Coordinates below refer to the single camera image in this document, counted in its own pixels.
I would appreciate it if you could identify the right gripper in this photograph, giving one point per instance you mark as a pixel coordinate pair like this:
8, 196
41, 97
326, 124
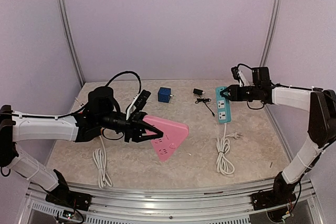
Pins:
234, 94

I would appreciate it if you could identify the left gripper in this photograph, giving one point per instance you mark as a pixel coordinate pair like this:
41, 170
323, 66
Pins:
133, 128

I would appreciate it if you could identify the teal power strip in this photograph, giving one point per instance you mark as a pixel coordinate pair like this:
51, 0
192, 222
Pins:
223, 107

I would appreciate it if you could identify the pink triangular power strip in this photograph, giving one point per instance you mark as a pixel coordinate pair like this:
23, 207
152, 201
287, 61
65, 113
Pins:
174, 133

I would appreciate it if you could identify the blue cube socket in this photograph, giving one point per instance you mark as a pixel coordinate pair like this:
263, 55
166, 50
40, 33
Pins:
164, 95

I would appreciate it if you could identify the black power adapter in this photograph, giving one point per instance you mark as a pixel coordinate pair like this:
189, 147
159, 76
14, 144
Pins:
198, 91

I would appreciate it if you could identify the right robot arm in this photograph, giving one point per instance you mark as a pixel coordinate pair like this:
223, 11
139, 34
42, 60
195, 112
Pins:
317, 116

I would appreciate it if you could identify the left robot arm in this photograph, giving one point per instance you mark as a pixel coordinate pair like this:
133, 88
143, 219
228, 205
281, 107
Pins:
102, 111

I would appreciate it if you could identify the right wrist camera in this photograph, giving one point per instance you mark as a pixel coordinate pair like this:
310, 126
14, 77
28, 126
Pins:
239, 76

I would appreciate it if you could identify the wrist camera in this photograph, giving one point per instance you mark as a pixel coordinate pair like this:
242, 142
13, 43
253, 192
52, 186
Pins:
239, 76
137, 104

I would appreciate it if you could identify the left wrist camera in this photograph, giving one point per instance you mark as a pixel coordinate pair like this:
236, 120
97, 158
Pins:
137, 104

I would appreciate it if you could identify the right aluminium frame post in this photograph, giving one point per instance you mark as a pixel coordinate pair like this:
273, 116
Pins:
270, 32

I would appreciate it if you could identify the aluminium frame post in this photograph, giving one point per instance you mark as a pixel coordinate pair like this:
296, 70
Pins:
270, 32
70, 42

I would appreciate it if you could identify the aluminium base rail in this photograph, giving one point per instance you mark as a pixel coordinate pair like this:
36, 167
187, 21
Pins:
200, 205

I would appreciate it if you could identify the left aluminium frame post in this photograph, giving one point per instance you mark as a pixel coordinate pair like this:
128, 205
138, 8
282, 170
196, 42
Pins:
70, 42

